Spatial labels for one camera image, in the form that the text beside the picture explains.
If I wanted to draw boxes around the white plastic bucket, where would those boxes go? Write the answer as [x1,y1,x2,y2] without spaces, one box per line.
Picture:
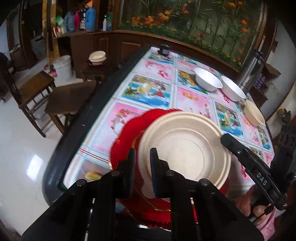
[53,55,73,86]

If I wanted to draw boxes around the stainless steel thermos jug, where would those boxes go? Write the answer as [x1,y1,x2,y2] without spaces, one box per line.
[237,50,264,94]

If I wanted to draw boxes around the red thermos flask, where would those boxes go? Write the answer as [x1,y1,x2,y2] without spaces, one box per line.
[74,11,80,31]

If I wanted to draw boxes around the wooden stool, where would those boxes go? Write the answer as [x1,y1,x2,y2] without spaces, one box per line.
[45,81,97,134]

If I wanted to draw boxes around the person right hand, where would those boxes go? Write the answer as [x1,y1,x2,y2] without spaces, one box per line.
[236,185,275,230]

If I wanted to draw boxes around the small red glass plate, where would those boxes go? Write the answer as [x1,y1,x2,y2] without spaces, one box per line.
[132,130,170,212]

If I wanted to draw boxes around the small black table device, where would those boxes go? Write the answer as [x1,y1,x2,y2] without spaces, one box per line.
[158,44,170,56]

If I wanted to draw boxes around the large beige plastic bowl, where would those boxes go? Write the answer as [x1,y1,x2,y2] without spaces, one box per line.
[142,111,231,189]

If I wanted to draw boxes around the purple bottles on cabinet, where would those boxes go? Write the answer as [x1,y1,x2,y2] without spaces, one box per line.
[253,73,265,89]

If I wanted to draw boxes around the colourful printed tablecloth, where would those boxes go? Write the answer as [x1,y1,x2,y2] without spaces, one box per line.
[63,47,274,187]

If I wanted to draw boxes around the small beige plastic bowl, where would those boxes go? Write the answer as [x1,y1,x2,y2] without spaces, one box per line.
[243,99,265,127]

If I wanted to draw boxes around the stacked bowls on stool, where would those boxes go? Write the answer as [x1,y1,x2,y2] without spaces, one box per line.
[88,51,107,66]

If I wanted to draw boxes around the large red glass plate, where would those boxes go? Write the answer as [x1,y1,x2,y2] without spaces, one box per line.
[110,109,229,229]

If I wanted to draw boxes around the white foam bowl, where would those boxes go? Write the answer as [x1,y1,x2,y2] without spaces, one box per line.
[194,67,223,92]
[221,76,246,102]

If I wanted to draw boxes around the wooden chair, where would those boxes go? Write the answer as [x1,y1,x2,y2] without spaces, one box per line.
[1,53,56,137]

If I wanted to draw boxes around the blue thermos flask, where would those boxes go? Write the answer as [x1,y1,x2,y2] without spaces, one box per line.
[85,8,96,32]

